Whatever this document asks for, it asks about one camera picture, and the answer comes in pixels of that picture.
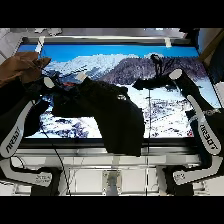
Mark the black cable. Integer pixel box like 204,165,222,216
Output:
145,88,151,197
39,123,70,197

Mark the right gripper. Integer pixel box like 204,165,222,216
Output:
132,78,152,92

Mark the black garment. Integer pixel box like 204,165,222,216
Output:
51,77,147,158
0,78,28,129

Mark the brown garment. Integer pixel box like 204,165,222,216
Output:
0,51,52,88

